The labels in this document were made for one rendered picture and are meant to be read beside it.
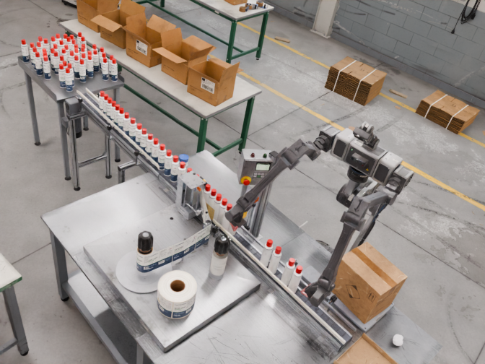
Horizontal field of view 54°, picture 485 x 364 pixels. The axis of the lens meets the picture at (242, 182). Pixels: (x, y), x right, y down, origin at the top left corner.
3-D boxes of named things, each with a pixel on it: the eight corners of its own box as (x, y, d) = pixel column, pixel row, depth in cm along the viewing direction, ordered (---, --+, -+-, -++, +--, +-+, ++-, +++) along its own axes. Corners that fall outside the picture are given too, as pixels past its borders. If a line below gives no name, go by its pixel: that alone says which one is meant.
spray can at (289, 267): (278, 282, 273) (285, 258, 260) (283, 278, 276) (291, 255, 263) (284, 288, 270) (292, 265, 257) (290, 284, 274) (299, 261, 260)
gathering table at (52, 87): (29, 142, 469) (16, 55, 410) (87, 125, 506) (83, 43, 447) (65, 183, 433) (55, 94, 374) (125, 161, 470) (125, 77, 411)
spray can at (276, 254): (265, 270, 278) (272, 247, 265) (271, 266, 281) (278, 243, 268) (271, 276, 276) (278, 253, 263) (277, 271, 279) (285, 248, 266)
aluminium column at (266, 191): (248, 235, 305) (268, 152, 262) (253, 232, 307) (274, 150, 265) (253, 239, 302) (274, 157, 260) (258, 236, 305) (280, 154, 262)
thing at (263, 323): (40, 217, 291) (40, 215, 289) (205, 151, 369) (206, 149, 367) (283, 533, 187) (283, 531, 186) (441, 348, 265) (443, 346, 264)
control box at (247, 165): (237, 174, 278) (242, 148, 265) (264, 175, 281) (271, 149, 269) (239, 185, 270) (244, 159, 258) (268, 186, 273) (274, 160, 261)
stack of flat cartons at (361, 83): (322, 87, 659) (329, 66, 639) (340, 75, 696) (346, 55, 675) (364, 106, 635) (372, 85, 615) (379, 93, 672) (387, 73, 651)
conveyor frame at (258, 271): (157, 179, 331) (157, 174, 328) (170, 174, 338) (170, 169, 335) (338, 352, 250) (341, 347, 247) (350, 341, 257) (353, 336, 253)
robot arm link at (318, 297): (335, 282, 242) (322, 274, 246) (323, 297, 236) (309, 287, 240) (333, 296, 250) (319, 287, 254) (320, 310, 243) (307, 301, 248)
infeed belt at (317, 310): (159, 178, 332) (159, 173, 329) (169, 174, 337) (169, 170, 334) (340, 349, 250) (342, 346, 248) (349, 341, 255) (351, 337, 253)
